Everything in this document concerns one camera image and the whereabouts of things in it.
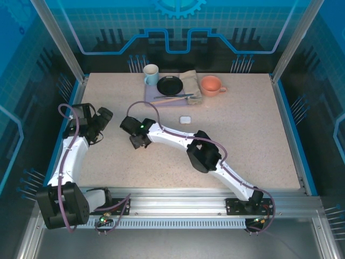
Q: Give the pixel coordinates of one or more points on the white earbud charging case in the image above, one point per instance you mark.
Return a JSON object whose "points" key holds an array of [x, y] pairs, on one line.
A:
{"points": [[185, 119]]}

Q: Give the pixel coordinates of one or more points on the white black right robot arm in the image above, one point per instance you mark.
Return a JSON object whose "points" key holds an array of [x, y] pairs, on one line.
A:
{"points": [[167, 137]]}

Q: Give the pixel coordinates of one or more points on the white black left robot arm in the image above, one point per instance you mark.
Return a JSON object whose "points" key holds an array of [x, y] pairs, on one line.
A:
{"points": [[72, 156]]}

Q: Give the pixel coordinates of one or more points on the lavender plastic tray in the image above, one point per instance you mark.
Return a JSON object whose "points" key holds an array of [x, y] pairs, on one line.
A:
{"points": [[150, 93]]}

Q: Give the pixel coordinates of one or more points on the light blue mug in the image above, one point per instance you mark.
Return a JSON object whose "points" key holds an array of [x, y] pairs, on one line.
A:
{"points": [[151, 78]]}

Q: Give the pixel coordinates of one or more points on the black round plate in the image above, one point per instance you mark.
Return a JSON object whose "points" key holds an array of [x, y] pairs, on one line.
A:
{"points": [[169, 85]]}

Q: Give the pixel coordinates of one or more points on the pale pink chopstick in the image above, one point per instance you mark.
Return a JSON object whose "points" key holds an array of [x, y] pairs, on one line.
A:
{"points": [[183, 98]]}

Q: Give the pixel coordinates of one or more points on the beige folded cloth napkin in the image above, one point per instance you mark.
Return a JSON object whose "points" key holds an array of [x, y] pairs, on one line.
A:
{"points": [[191, 83]]}

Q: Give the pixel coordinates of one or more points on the salmon pink cup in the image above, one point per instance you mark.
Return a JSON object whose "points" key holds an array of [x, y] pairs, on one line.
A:
{"points": [[210, 86]]}

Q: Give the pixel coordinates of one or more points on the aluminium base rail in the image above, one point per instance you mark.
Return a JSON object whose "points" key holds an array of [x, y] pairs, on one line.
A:
{"points": [[175, 199]]}

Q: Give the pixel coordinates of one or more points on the aluminium frame post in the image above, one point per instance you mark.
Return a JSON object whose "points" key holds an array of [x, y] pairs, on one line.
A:
{"points": [[292, 40], [62, 40]]}

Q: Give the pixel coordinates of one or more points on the aluminium side frame rail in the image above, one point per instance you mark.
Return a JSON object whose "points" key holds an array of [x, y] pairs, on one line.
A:
{"points": [[29, 242], [324, 242]]}

